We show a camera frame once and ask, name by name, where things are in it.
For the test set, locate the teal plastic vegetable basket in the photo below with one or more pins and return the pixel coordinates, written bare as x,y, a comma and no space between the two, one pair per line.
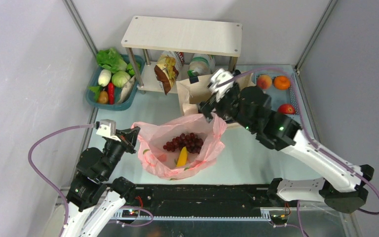
89,95

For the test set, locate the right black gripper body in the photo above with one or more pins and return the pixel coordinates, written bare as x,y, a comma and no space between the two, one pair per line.
211,109

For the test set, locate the yellow banana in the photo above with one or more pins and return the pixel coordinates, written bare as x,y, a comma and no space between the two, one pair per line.
183,156

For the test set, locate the dark red grape bunch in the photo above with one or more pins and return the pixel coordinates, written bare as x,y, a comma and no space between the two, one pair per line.
191,141

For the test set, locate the white radish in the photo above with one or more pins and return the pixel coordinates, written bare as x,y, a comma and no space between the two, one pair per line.
104,78

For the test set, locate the red apple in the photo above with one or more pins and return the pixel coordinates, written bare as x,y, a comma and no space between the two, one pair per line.
287,109

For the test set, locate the light blue fruit basket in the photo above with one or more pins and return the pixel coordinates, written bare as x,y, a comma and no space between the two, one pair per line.
279,97

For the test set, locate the brown chips bag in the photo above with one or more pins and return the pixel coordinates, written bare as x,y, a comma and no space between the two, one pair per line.
167,69

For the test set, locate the green bell pepper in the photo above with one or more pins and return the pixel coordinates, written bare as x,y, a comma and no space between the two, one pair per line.
130,70

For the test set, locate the silver grey fish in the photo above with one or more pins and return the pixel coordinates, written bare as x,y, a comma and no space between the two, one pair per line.
126,90

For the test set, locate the green white snack bag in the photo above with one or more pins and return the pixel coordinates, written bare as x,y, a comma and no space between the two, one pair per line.
201,64

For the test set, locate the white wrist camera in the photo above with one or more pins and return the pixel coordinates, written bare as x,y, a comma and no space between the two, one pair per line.
107,129
220,82

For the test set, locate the green leafy lettuce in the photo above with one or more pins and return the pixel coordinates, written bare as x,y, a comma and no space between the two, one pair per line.
110,59

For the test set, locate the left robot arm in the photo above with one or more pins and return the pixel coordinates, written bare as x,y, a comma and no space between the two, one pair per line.
92,203

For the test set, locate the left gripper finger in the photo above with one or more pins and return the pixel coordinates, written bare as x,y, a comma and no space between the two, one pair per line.
130,133
131,144

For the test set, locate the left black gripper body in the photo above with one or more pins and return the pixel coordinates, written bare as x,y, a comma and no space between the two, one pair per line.
128,139

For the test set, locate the orange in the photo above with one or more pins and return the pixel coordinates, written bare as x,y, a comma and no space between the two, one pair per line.
282,82

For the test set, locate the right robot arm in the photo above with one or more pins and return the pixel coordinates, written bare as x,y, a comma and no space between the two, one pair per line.
341,186

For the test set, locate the pink plastic grocery bag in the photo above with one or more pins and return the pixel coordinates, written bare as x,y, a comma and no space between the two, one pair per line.
161,163

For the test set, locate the red chili pepper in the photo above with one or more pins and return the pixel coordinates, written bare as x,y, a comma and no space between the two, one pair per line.
111,89

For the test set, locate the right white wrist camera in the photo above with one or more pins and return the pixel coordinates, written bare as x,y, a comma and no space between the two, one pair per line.
220,82

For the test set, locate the beige canvas tote bag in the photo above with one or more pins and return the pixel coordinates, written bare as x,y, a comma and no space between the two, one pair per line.
194,90

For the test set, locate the round green cabbage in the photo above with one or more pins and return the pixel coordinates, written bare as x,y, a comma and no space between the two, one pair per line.
120,78

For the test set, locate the brown potato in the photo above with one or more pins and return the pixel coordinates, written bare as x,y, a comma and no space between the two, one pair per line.
103,97

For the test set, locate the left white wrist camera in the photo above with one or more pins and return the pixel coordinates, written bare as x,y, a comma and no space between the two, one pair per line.
107,129

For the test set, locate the white wooden two-tier shelf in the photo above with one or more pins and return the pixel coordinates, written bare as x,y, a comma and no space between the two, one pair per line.
181,35

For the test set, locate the peach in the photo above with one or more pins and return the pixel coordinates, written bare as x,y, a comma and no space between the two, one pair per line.
264,81

